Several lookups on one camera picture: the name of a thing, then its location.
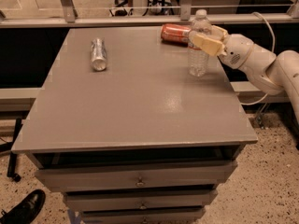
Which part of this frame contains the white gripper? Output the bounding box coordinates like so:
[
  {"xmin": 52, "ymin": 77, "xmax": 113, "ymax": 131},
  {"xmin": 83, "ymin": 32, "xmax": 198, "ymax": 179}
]
[{"xmin": 192, "ymin": 25, "xmax": 253, "ymax": 69}]

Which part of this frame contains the black stand leg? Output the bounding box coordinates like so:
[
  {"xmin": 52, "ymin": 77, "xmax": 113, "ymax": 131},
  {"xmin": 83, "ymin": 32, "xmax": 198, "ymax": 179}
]
[{"xmin": 7, "ymin": 118, "xmax": 23, "ymax": 183}]

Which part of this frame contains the bottom grey drawer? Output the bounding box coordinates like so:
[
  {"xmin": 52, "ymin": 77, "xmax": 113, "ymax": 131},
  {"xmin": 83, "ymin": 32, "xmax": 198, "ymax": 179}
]
[{"xmin": 81, "ymin": 207, "xmax": 205, "ymax": 224}]

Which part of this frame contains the grey drawer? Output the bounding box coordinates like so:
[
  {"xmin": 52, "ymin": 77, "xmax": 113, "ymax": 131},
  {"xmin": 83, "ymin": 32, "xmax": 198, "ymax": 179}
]
[
  {"xmin": 64, "ymin": 189, "xmax": 218, "ymax": 212},
  {"xmin": 36, "ymin": 161, "xmax": 237, "ymax": 192},
  {"xmin": 81, "ymin": 207, "xmax": 205, "ymax": 224}
]

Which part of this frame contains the white cable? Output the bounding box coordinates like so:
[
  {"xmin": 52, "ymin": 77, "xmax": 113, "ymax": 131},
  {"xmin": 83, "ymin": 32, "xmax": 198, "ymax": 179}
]
[{"xmin": 240, "ymin": 11, "xmax": 277, "ymax": 106}]

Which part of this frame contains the middle grey drawer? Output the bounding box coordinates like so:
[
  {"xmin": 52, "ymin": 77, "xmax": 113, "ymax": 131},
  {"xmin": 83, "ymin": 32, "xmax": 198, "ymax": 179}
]
[{"xmin": 64, "ymin": 189, "xmax": 218, "ymax": 212}]

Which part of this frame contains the silver aluminium can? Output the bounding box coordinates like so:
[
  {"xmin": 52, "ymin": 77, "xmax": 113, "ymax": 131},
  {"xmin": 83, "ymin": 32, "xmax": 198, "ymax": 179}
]
[{"xmin": 91, "ymin": 38, "xmax": 107, "ymax": 71}]

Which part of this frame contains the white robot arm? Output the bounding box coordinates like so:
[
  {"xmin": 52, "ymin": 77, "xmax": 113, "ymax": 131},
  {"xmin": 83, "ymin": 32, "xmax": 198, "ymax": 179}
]
[{"xmin": 189, "ymin": 26, "xmax": 299, "ymax": 122}]

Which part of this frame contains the top grey drawer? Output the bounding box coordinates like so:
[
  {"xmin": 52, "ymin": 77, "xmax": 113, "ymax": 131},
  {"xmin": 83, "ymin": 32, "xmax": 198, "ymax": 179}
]
[{"xmin": 36, "ymin": 161, "xmax": 237, "ymax": 192}]

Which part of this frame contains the orange soda can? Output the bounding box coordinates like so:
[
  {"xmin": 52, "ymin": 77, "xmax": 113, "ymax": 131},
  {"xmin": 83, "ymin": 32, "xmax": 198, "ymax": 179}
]
[{"xmin": 161, "ymin": 23, "xmax": 190, "ymax": 44}]

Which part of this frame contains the metal guard rail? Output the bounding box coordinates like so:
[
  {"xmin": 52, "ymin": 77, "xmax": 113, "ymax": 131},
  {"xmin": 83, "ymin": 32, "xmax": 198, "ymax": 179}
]
[{"xmin": 0, "ymin": 0, "xmax": 299, "ymax": 28}]

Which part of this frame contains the clear plastic water bottle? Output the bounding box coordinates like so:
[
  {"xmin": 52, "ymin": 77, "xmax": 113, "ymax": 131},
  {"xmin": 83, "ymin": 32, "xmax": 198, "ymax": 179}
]
[{"xmin": 188, "ymin": 9, "xmax": 212, "ymax": 77}]

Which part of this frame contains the black leather shoe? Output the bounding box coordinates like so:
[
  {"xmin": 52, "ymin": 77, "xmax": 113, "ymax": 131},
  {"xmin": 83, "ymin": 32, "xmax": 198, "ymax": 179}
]
[{"xmin": 0, "ymin": 189, "xmax": 46, "ymax": 224}]

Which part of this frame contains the grey drawer cabinet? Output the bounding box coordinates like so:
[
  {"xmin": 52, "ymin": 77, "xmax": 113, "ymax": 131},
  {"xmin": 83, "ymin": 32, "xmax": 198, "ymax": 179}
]
[{"xmin": 11, "ymin": 25, "xmax": 259, "ymax": 224}]

